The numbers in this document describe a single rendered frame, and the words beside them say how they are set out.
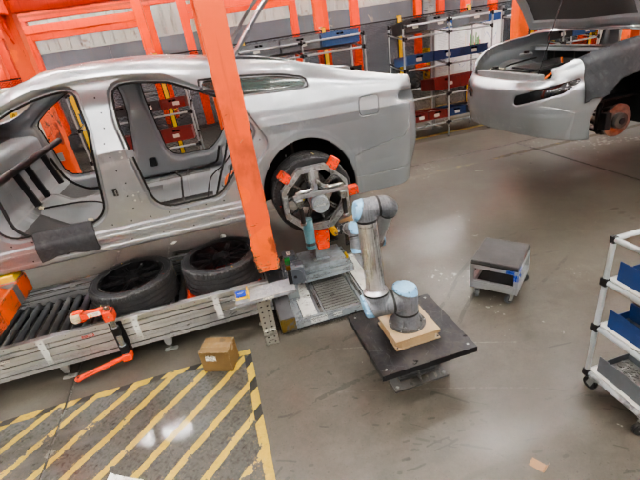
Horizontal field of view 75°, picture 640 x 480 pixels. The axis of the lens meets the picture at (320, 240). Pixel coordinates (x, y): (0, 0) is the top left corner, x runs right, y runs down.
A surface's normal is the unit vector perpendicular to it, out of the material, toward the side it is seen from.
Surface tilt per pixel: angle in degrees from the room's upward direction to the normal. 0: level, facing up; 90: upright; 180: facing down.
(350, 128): 90
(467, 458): 0
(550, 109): 90
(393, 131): 90
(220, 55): 90
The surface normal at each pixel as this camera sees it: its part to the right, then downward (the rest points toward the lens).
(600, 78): -0.17, 0.33
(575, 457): -0.14, -0.88
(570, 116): -0.28, 0.52
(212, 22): 0.25, 0.41
